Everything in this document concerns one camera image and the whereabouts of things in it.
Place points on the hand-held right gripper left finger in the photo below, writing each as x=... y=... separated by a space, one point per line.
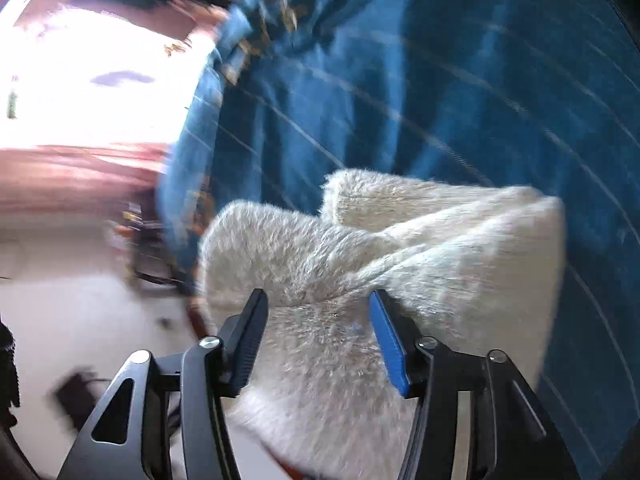
x=250 y=340

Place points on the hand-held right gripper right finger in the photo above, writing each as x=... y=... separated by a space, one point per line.
x=392 y=350

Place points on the cream tweed jacket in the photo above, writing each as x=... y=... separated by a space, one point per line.
x=325 y=260

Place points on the dark clutter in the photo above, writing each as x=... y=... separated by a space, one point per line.
x=145 y=245

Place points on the dark object on floor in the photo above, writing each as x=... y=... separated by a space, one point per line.
x=75 y=397

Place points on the blue striped bedspread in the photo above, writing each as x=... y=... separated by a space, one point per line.
x=400 y=85

